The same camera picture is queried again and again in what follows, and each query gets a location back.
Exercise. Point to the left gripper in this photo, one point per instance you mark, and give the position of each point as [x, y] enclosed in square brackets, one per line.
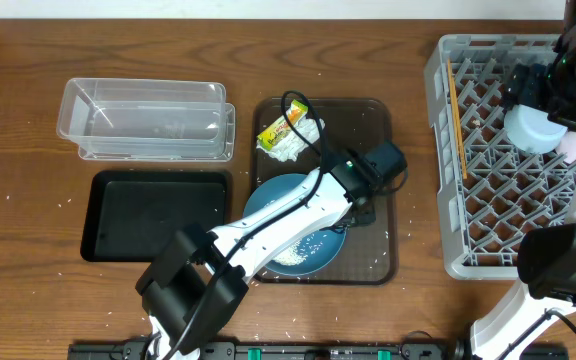
[364, 216]

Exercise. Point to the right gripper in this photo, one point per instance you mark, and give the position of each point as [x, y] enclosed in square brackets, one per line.
[523, 89]

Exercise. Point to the light blue bowl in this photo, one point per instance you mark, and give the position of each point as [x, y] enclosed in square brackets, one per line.
[531, 131]

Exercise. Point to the pink cup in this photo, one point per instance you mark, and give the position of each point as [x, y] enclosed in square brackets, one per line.
[567, 147]

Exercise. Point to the white tissue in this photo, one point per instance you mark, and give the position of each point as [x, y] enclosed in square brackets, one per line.
[291, 146]

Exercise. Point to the dark blue plate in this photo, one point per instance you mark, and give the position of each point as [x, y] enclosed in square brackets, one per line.
[272, 190]

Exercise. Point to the yellow green snack wrapper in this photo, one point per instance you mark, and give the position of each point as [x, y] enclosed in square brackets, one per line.
[273, 134]

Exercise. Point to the pile of white rice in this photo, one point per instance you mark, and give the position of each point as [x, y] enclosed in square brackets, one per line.
[299, 252]

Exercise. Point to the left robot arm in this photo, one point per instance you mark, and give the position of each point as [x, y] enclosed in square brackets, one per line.
[192, 289]

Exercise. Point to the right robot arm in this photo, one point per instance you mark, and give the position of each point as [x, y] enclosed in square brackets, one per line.
[545, 290]

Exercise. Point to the grey dishwasher rack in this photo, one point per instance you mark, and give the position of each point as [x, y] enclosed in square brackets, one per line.
[491, 193]

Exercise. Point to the dark brown serving tray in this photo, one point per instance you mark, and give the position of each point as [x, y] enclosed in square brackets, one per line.
[369, 253]

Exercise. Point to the black plastic tray bin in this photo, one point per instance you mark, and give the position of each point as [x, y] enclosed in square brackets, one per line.
[132, 215]

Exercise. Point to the clear plastic bin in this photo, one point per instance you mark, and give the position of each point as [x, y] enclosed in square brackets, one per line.
[145, 117]

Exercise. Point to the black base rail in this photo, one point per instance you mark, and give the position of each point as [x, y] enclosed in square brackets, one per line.
[136, 350]

